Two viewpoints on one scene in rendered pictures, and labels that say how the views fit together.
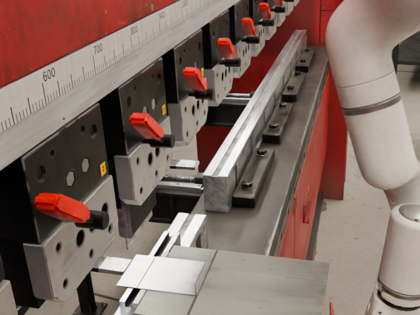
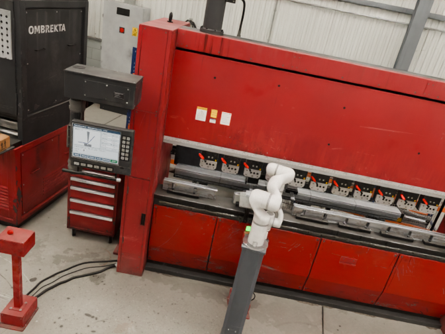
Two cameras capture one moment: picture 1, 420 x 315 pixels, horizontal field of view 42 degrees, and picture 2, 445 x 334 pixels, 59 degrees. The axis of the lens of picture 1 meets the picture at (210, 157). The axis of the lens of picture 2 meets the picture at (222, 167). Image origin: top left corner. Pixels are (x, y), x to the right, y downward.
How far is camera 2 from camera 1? 3.14 m
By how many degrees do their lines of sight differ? 66
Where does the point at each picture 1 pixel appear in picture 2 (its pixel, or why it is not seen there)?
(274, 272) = not seen: hidden behind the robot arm
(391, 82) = not seen: hidden behind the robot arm
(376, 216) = not seen: outside the picture
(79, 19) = (241, 148)
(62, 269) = (224, 168)
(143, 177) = (247, 173)
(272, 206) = (298, 221)
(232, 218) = (289, 215)
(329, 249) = (392, 324)
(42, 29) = (234, 146)
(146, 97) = (254, 164)
